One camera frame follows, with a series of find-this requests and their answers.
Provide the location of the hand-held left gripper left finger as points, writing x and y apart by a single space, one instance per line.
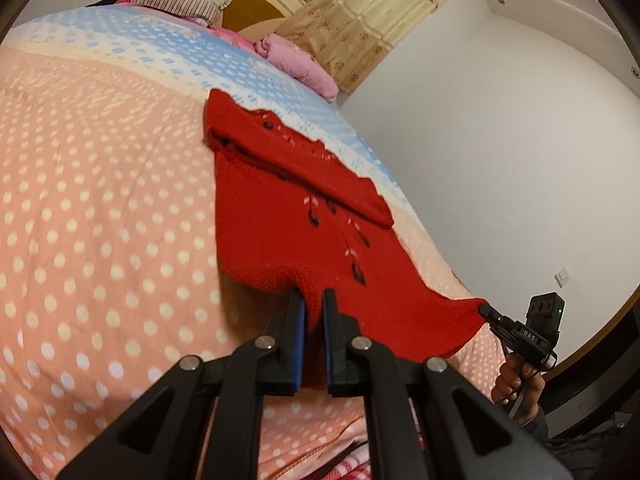
300 340

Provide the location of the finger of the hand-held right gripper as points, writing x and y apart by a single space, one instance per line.
497 315
500 335

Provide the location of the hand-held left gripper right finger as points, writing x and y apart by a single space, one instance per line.
328 345

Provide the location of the red embroidered sweater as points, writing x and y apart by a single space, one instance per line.
280 240

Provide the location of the person's right forearm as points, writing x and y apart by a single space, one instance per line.
537 422

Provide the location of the person's right hand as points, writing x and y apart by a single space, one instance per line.
515 385

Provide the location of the red plaid blanket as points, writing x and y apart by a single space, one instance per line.
350 465

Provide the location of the polka dot bedsheet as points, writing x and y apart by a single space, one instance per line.
100 210

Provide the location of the pink pillow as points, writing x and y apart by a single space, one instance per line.
300 62

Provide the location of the beige patterned curtain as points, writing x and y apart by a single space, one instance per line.
365 25

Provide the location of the cream wooden headboard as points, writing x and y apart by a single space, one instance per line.
250 15

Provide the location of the striped pillow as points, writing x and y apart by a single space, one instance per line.
180 2

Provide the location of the white wall socket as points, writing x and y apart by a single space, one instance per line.
563 276

